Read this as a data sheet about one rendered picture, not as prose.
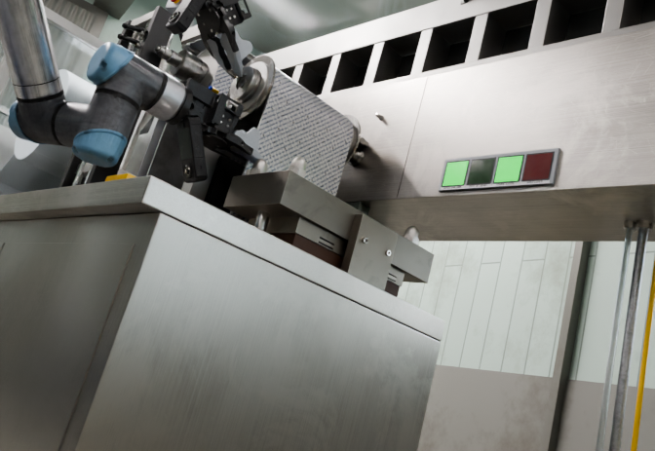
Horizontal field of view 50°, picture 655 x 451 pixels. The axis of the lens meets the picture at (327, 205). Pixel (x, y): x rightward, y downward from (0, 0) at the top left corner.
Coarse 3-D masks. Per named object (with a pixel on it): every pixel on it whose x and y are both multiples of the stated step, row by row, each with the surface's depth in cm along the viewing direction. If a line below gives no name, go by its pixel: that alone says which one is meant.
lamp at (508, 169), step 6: (498, 162) 133; (504, 162) 132; (510, 162) 131; (516, 162) 130; (498, 168) 132; (504, 168) 131; (510, 168) 130; (516, 168) 129; (498, 174) 131; (504, 174) 130; (510, 174) 129; (516, 174) 128; (498, 180) 131; (504, 180) 130; (510, 180) 129; (516, 180) 128
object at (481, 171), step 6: (474, 162) 137; (480, 162) 136; (486, 162) 135; (492, 162) 134; (474, 168) 136; (480, 168) 135; (486, 168) 134; (492, 168) 133; (474, 174) 135; (480, 174) 134; (486, 174) 133; (468, 180) 136; (474, 180) 135; (480, 180) 134; (486, 180) 133
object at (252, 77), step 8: (248, 72) 141; (256, 72) 140; (240, 80) 142; (248, 80) 140; (256, 80) 140; (232, 88) 143; (240, 88) 142; (248, 88) 139; (256, 88) 139; (232, 96) 142; (240, 96) 140; (248, 96) 140
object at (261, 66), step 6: (252, 66) 144; (258, 66) 143; (264, 66) 141; (264, 72) 140; (264, 78) 139; (264, 84) 138; (258, 90) 139; (252, 96) 139; (258, 96) 138; (246, 102) 140; (252, 102) 139; (264, 102) 139; (246, 108) 140; (258, 108) 140; (252, 114) 141; (258, 114) 141; (252, 120) 143; (258, 120) 143
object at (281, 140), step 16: (272, 112) 138; (272, 128) 138; (288, 128) 141; (272, 144) 138; (288, 144) 141; (304, 144) 144; (320, 144) 147; (272, 160) 138; (288, 160) 141; (320, 160) 147; (336, 160) 150; (320, 176) 147; (336, 176) 150; (336, 192) 150
